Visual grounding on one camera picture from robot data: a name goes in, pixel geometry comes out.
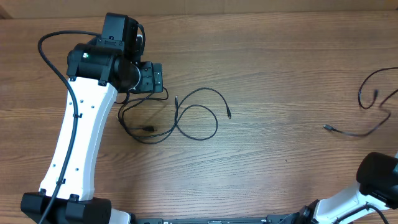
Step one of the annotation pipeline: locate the black usb cable one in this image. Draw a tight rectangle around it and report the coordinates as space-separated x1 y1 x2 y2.
117 86 233 146

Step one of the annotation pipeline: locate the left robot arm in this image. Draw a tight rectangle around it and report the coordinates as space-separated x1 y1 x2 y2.
21 13 164 223

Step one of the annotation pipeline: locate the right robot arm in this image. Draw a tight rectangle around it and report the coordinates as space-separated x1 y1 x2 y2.
292 152 397 223

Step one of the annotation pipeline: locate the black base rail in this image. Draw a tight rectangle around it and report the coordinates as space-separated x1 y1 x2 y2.
131 212 308 224

